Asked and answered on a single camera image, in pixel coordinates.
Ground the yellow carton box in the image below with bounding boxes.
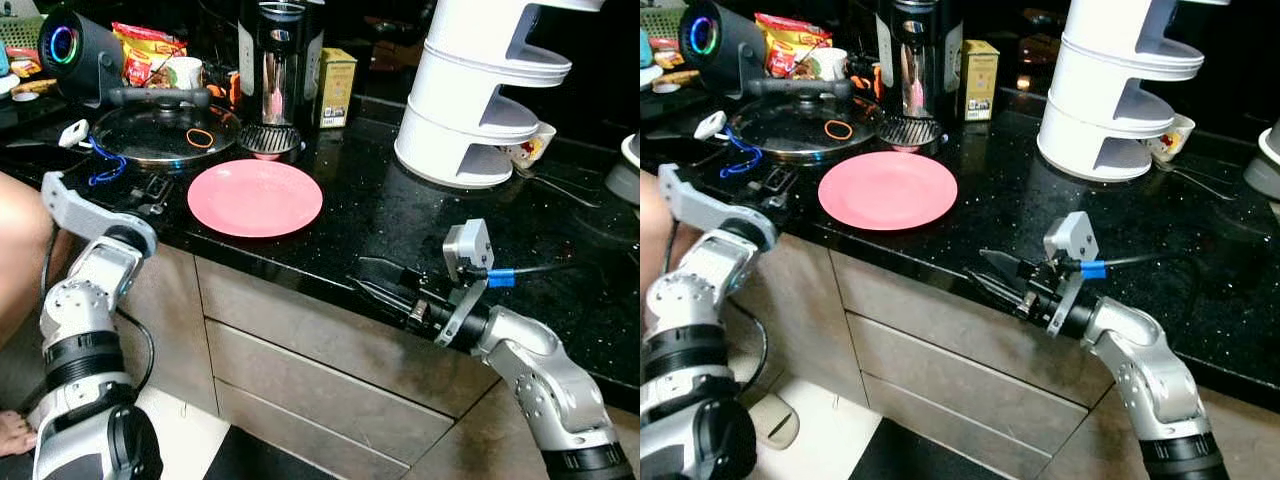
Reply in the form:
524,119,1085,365
960,40,1001,123
318,48,358,129

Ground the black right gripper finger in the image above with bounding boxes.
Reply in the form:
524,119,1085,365
965,268,1031,315
348,275,416,326
978,248,1043,287
355,256,429,301

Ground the yellow red noodle packet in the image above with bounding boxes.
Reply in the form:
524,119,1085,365
752,12,833,81
110,22,186,89

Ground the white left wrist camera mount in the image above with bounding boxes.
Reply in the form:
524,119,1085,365
40,170,159,259
658,163,779,251

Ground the orange black tool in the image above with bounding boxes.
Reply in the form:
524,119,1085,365
848,62,881,101
205,70,241,109

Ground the person in blue shorts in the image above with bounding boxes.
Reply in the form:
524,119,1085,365
0,170,51,456
640,170,666,301

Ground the beige slipper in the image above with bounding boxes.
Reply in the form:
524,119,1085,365
748,392,801,451

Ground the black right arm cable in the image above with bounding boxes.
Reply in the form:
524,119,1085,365
470,262,601,291
1075,255,1201,286

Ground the black floor mat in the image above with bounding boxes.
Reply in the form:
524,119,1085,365
848,418,1051,480
205,425,411,480

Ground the metal spoon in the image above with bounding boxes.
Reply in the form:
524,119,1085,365
1160,160,1241,201
515,165,601,209

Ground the pink plate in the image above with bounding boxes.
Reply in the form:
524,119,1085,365
187,158,324,239
818,150,959,233

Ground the grey drawer front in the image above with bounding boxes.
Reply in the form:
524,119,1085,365
215,378,411,480
835,250,1116,409
860,372,1051,480
848,312,1091,456
195,255,501,419
205,318,456,466

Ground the white tiered rack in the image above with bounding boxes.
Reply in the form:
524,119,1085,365
1035,0,1231,183
393,0,606,189

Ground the black speaker with light ring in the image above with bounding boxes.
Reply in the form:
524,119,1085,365
38,10,126,106
678,0,766,99

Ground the small snack packet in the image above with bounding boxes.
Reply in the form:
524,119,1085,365
5,55,56,101
645,38,691,93

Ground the glass pot lid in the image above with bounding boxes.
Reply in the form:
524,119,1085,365
728,78,881,159
90,85,243,166

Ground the green plastic basket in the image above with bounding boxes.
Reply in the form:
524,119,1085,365
640,5,691,39
0,15,46,46

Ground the white floral print mug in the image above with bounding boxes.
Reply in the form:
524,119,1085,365
1148,113,1196,163
505,122,556,169

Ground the black coffee machine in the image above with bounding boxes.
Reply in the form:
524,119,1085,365
875,0,963,151
235,0,326,161

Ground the blue lanyard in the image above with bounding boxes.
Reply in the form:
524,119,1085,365
722,128,766,179
85,135,129,186

